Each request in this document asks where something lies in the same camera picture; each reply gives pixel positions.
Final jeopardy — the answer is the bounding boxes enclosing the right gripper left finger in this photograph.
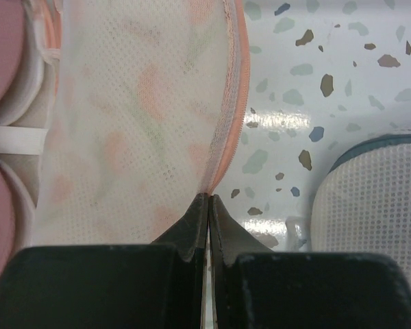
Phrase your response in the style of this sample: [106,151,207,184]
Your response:
[0,194,208,328]

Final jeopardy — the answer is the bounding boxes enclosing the tulip print mesh laundry bag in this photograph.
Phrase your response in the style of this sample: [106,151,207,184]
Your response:
[0,0,253,246]

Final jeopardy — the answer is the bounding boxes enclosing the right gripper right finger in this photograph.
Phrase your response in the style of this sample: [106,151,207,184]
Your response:
[209,195,411,328]

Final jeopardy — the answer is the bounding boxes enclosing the round white mesh laundry bag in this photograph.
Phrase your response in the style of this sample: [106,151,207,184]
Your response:
[286,119,411,268]

